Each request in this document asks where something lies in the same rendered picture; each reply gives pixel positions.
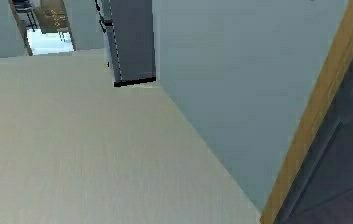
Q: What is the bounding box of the dark grey fridge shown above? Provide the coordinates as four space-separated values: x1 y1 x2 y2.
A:
95 0 158 88

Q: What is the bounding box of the black chair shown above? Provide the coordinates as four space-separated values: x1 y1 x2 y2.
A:
11 0 40 33

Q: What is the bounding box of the dark grey room door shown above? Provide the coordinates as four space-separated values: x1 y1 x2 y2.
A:
274 26 353 224

